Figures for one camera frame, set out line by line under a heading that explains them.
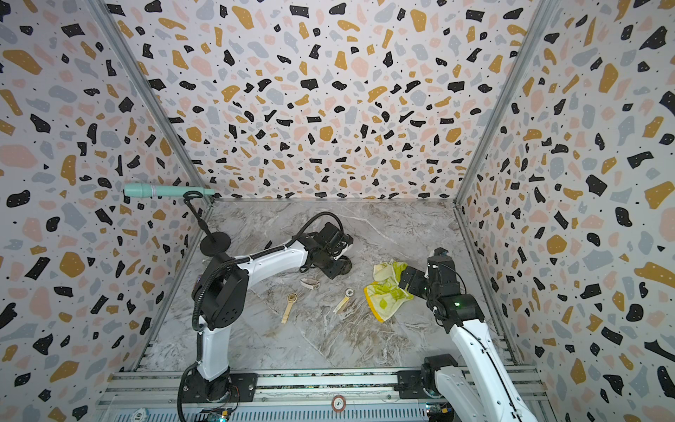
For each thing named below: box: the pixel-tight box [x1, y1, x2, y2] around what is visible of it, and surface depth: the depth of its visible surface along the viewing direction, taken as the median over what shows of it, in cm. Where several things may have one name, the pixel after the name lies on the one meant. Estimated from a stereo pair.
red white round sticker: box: [331, 394, 347, 414], surface depth 73 cm
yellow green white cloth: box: [363, 258, 415, 323], surface depth 93 cm
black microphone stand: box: [182, 190, 232, 257], surface depth 105 cm
